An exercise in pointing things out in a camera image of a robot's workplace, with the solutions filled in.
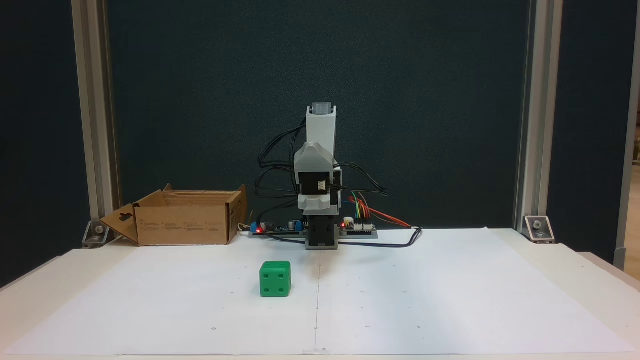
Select metal corner bracket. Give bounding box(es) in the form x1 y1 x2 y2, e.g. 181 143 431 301
82 220 109 248
523 215 555 245

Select aluminium frame post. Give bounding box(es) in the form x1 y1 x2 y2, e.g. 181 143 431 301
513 0 564 233
71 0 121 236

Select black motor cable loop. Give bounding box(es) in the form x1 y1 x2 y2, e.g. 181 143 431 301
255 123 308 212

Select open cardboard box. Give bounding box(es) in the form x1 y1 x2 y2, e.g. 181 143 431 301
99 183 248 246

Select green die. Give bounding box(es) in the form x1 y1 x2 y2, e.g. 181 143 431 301
259 261 292 298

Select circuit board with jumper wires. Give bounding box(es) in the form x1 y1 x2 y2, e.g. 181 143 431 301
340 216 376 232

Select long black cable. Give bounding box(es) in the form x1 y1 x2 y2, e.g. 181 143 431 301
262 226 424 249

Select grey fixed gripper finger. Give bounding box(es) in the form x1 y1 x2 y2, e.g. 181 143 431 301
297 194 336 211

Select black motor cable bundle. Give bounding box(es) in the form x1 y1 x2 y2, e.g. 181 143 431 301
334 161 389 197

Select grey board mount plate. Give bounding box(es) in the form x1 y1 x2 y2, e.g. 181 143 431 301
248 229 379 240

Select orange jumper wire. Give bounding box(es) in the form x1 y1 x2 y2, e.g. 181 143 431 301
349 196 412 228

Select blue circuit board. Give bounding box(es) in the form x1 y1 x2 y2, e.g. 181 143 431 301
249 219 306 235

